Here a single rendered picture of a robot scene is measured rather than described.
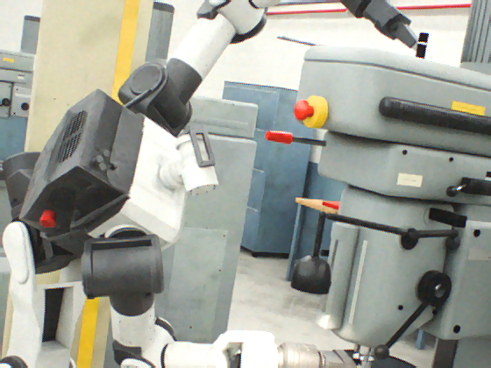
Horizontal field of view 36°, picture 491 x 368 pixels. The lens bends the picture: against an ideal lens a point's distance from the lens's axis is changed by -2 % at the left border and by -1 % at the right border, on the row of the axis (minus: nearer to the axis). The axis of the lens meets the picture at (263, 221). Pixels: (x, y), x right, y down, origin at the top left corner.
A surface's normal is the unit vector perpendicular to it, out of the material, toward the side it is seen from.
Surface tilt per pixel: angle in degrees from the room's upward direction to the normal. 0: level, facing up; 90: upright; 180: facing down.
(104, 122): 58
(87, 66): 90
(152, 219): 95
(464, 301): 90
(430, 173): 90
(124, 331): 131
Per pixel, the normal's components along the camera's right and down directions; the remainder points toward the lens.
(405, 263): 0.50, 0.21
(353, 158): -0.85, -0.06
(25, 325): -0.62, 0.01
